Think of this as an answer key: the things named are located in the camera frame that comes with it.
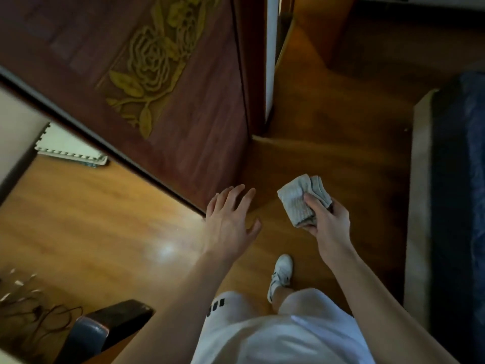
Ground black baseboard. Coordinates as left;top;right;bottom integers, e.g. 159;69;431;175
356;0;485;19
0;123;51;207

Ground person's bare leg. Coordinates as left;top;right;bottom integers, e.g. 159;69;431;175
271;286;297;314

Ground black office chair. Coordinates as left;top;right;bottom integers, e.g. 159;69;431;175
54;299;155;364

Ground blue quilted mattress cover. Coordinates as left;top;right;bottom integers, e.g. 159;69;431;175
430;71;485;364

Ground white shoe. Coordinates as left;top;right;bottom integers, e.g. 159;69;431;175
266;254;295;304

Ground grey cleaning cloth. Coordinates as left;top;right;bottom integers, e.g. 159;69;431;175
276;173;333;229

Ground wooden door frame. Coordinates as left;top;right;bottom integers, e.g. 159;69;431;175
231;0;269;136

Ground person's left hand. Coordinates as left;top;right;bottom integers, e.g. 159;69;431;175
203;184;263;263

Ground tangle of dark cables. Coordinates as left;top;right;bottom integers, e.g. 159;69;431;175
0;267;84;349

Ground bed with dark blue mattress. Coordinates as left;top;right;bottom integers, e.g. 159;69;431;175
403;88;440;330

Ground brown door with rose carving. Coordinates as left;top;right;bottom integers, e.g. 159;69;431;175
0;0;252;216

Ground grey trousers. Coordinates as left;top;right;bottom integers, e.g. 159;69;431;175
190;287;376;364

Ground person's right forearm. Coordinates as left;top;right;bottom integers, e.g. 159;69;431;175
325;250;461;364

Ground person's left forearm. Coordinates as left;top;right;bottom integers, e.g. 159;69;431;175
112;252;237;364

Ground plain orange wooden door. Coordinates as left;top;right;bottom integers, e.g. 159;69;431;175
294;0;359;67

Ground person's right hand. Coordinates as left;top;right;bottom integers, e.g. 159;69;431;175
302;192;358;267

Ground white foam puzzle mats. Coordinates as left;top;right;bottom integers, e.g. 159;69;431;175
34;122;109;168

